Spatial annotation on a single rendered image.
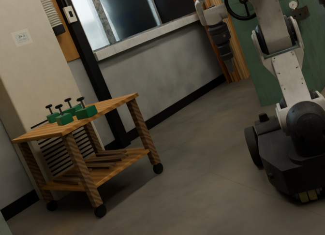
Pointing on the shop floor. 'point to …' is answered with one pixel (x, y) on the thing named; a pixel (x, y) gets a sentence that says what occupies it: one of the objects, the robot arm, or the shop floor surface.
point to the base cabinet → (315, 52)
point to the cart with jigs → (63, 125)
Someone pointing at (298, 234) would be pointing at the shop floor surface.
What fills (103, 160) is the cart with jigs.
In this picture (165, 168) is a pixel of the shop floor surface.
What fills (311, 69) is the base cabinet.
